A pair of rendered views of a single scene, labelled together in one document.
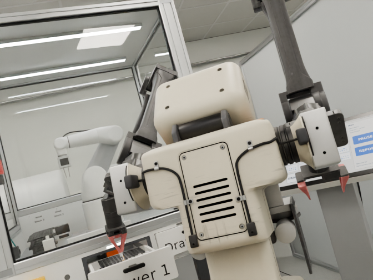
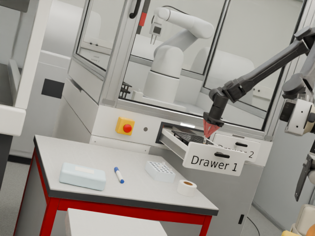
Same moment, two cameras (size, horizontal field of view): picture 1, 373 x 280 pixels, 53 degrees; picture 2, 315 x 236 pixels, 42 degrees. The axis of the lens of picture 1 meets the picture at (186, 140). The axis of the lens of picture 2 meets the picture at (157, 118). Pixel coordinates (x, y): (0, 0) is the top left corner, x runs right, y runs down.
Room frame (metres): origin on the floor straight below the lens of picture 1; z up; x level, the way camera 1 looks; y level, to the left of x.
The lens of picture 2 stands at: (-0.43, 0.70, 1.24)
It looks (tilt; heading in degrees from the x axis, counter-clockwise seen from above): 9 degrees down; 356
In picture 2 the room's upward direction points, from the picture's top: 16 degrees clockwise
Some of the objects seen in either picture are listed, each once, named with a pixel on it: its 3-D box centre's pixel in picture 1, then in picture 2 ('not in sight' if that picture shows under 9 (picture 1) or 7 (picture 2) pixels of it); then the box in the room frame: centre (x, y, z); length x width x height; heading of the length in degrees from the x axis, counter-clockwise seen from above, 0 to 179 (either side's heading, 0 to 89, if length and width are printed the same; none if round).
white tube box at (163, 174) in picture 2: not in sight; (159, 171); (1.19, 0.51, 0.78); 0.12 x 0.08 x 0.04; 20
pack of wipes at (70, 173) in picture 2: not in sight; (83, 176); (0.89, 0.79, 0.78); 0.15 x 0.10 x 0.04; 98
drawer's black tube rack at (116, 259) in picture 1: (125, 266); (194, 146); (1.46, 0.36, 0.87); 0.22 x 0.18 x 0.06; 20
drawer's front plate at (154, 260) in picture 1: (134, 275); (215, 159); (1.28, 0.29, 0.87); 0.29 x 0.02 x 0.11; 110
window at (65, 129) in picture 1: (93, 121); (223, 23); (1.62, 0.37, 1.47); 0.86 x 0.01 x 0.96; 110
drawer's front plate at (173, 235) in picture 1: (188, 236); (235, 148); (1.68, 0.10, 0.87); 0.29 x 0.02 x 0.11; 110
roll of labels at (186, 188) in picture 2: not in sight; (186, 188); (1.07, 0.41, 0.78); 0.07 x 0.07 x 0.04
